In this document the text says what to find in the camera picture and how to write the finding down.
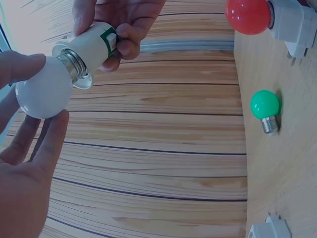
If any white socket adapter green switch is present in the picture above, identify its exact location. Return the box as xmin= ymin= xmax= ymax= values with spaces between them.
xmin=51 ymin=21 xmax=119 ymax=91

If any green light bulb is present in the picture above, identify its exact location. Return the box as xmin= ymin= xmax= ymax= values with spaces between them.
xmin=250 ymin=89 xmax=283 ymax=136

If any person's left hand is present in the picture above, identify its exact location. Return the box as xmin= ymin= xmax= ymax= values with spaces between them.
xmin=0 ymin=51 xmax=70 ymax=238

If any red light bulb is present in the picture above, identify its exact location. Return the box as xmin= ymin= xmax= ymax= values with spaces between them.
xmin=224 ymin=0 xmax=276 ymax=35

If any person's right hand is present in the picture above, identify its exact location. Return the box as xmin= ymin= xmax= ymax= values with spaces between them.
xmin=72 ymin=0 xmax=167 ymax=73

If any white light bulb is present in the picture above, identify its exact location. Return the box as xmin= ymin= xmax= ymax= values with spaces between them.
xmin=14 ymin=48 xmax=90 ymax=119

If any white plug socket adapter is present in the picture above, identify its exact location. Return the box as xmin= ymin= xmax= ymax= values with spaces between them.
xmin=247 ymin=212 xmax=292 ymax=238
xmin=268 ymin=0 xmax=317 ymax=67

